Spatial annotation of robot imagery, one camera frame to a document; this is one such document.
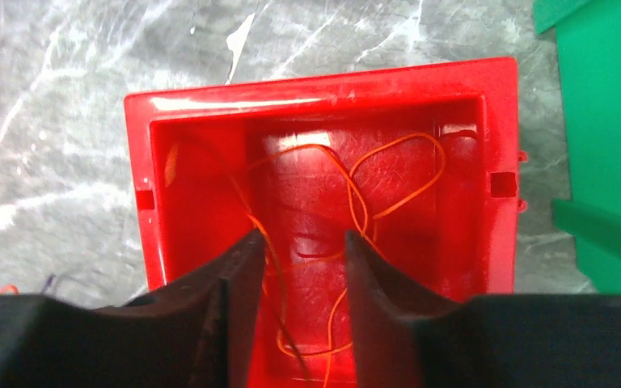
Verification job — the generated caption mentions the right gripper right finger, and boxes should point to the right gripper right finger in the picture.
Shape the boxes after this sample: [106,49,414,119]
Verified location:
[345,231,621,387]

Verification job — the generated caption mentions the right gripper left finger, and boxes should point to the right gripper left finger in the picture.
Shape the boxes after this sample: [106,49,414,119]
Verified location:
[0,230,265,387]

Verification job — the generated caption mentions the orange wire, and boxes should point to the orange wire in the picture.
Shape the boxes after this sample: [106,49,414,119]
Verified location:
[224,133,448,388]

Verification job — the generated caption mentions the coloured wire bundle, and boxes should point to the coloured wire bundle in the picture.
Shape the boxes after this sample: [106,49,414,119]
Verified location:
[0,274,57,297]

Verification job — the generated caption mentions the right red plastic bin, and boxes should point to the right red plastic bin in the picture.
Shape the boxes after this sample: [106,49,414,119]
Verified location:
[124,57,526,387]

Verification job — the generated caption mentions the green plastic bin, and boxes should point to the green plastic bin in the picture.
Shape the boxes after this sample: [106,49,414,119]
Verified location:
[533,0,621,293]

